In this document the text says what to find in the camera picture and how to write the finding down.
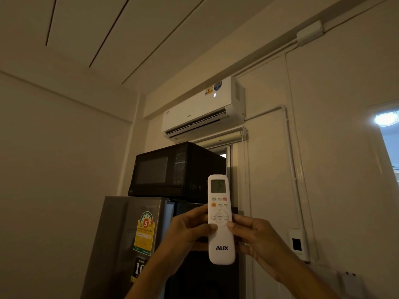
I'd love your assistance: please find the person's left hand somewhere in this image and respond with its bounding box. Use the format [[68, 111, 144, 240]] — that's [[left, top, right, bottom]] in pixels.
[[162, 204, 218, 273]]

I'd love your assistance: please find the person's right hand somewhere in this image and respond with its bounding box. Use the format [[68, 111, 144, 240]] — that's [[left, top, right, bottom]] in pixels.
[[227, 213, 297, 284]]

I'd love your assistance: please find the white AUX remote control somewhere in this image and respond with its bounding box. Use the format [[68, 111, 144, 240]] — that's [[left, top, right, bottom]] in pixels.
[[207, 174, 236, 266]]

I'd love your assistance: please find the white remote wall holder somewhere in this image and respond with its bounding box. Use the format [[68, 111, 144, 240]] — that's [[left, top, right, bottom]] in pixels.
[[338, 270, 365, 298]]

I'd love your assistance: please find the white wall air conditioner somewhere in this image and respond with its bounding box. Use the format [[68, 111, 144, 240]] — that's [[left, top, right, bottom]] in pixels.
[[161, 75, 246, 142]]

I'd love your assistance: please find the white circuit breaker box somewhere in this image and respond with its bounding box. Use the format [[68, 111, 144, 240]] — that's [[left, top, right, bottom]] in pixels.
[[288, 228, 311, 263]]

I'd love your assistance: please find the yellow energy label sticker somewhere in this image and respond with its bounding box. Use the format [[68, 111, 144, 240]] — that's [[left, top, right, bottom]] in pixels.
[[133, 211, 156, 257]]

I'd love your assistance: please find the black warranty sticker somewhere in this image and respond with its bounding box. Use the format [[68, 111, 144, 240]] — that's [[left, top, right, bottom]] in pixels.
[[131, 257, 147, 283]]

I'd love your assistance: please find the black microwave oven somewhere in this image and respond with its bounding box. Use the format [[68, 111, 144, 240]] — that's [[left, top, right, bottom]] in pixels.
[[128, 141, 227, 204]]

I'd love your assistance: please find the silver refrigerator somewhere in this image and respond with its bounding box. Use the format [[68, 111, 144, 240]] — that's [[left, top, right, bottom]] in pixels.
[[80, 196, 241, 299]]

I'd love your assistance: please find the rolled window blind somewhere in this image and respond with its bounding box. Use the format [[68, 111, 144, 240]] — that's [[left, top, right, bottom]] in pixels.
[[195, 126, 249, 150]]

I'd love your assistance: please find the caged ceiling light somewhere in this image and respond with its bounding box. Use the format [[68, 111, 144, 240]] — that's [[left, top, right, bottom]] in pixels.
[[374, 110, 399, 127]]

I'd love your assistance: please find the white junction box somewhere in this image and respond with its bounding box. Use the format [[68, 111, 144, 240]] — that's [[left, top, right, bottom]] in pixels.
[[296, 20, 325, 47]]

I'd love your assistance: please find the white cable trunking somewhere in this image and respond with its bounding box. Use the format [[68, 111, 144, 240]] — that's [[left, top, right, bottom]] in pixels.
[[234, 39, 299, 78]]

